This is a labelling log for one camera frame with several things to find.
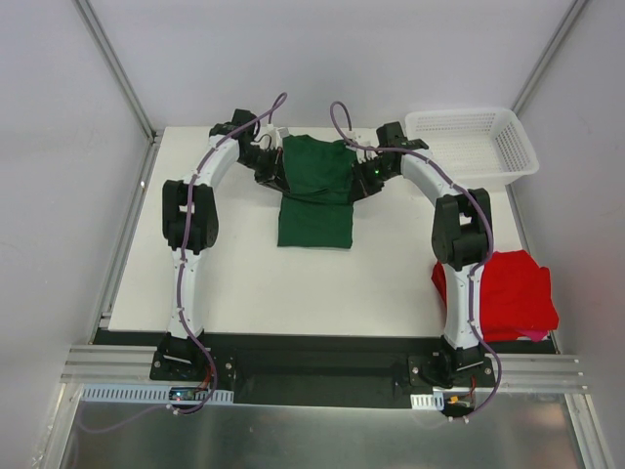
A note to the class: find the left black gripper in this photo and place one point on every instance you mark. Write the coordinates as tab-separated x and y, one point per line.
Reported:
272	172

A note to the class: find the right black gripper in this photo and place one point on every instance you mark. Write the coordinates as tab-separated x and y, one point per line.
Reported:
363	182

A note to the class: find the green t shirt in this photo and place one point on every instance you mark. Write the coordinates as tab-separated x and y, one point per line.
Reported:
316	211

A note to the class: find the white plastic basket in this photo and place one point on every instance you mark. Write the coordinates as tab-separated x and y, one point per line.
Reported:
484	147

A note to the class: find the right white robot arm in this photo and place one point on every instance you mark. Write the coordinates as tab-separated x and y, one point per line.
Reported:
462	241

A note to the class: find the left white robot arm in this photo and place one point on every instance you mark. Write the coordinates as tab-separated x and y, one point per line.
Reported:
190	225

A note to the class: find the red folded t shirt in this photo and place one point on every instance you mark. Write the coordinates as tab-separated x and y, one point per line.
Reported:
510	293

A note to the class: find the pink folded t shirt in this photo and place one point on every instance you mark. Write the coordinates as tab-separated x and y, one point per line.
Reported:
534	335

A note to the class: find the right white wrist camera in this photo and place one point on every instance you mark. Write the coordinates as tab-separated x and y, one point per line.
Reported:
363	149

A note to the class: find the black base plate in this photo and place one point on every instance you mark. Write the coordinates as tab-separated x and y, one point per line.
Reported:
367	392

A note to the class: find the left white cable duct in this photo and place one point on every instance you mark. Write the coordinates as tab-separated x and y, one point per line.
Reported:
153	395

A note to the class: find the white cable duct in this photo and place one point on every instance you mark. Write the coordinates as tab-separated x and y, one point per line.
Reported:
428	402
153	395

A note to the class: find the right white cable duct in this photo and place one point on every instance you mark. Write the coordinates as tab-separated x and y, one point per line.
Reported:
428	402

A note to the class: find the aluminium frame rail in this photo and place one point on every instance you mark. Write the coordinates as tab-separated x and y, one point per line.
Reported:
516	373

